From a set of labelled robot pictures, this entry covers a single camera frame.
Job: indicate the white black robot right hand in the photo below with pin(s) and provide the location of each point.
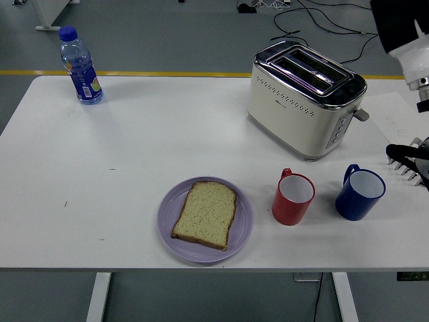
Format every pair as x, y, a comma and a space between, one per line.
414, 57

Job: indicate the cream and chrome toaster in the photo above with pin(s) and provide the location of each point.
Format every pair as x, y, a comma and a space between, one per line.
288, 114

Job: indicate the bread slice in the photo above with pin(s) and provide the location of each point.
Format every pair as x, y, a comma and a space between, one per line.
207, 214

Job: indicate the purple plate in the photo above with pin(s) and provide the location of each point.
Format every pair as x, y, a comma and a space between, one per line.
243, 214

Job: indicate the white paper sheet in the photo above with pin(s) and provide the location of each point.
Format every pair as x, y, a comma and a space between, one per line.
385, 110

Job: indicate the wooden bread rack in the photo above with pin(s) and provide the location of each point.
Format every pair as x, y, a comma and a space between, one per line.
407, 171

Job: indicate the blue mug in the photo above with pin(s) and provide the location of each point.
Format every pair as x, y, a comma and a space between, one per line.
353, 203

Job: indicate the red mug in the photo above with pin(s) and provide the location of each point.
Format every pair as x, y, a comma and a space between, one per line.
288, 209

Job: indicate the black table control panel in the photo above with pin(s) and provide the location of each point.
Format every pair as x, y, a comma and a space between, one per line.
412, 276

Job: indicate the yellow floor tape line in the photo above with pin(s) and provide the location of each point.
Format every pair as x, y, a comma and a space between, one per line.
167, 73

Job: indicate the white table leg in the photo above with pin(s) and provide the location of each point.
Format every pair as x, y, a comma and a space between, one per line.
99, 298
345, 298

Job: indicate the blue-capped water bottle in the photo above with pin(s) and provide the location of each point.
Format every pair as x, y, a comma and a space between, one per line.
83, 80

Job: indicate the grey under-table bracket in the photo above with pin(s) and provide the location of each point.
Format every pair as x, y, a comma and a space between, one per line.
306, 277

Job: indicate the white desk frame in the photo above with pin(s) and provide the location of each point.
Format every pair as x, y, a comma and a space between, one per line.
45, 16

